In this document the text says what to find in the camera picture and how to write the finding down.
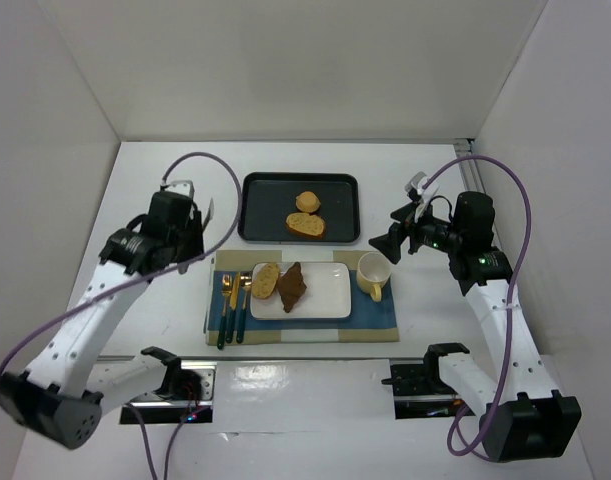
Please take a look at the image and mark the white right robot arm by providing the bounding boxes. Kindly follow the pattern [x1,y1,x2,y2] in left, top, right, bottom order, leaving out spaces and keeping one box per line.
[369,190,581,463]

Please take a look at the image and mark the aluminium frame rail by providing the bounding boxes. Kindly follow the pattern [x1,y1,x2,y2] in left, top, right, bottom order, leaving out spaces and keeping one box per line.
[453,138,485,193]

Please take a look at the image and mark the metal kitchen tongs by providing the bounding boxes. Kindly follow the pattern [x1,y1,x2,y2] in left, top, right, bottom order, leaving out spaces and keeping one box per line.
[190,198,214,232]

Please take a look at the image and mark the seeded bread slice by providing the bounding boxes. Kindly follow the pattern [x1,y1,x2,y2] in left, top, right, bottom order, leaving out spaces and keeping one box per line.
[286,212,326,239]

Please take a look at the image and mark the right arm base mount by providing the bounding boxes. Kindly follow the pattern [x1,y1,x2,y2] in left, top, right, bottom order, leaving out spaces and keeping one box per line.
[381,360,464,420]

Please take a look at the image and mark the yellow white mug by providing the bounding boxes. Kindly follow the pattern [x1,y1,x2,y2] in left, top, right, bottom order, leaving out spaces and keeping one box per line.
[356,252,391,302]

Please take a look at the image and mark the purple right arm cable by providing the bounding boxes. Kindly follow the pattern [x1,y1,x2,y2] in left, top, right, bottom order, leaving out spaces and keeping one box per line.
[424,154,537,459]

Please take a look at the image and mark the white rectangular plate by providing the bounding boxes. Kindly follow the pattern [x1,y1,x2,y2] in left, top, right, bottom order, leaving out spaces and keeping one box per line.
[249,262,352,321]

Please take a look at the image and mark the brown croissant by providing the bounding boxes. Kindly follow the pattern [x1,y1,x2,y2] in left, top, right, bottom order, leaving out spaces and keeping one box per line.
[277,262,307,313]

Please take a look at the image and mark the gold spoon green handle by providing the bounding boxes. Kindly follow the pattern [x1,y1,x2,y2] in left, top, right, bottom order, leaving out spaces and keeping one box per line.
[236,271,252,344]

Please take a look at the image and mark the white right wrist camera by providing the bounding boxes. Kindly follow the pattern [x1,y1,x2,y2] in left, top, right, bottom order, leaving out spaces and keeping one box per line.
[405,172,439,220]

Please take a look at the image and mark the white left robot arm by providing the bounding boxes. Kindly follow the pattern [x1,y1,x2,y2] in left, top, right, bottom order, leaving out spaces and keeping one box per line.
[0,180,203,450]

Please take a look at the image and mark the gold fork green handle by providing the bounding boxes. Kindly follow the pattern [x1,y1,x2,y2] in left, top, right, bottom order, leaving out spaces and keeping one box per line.
[216,274,233,350]

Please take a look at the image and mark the round yellow bun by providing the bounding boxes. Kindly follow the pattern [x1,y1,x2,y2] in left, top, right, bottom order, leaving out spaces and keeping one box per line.
[296,191,321,213]

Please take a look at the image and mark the small bread slice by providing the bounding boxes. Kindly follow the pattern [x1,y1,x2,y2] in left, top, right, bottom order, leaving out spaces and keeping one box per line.
[251,262,281,300]

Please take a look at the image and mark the gold knife green handle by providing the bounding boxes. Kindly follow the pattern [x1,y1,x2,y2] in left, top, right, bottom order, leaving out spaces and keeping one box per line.
[225,272,242,344]

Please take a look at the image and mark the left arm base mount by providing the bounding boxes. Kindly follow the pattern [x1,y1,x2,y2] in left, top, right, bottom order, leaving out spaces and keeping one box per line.
[131,361,217,425]

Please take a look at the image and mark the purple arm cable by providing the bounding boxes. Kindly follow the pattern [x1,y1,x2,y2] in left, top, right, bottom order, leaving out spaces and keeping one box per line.
[424,154,537,459]
[0,152,244,479]

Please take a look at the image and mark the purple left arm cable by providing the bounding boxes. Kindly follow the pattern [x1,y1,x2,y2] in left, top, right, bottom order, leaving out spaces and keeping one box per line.
[0,152,244,479]

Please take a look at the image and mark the black baking tray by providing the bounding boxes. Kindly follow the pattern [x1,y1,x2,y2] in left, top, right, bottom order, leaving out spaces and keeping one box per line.
[238,172,360,245]

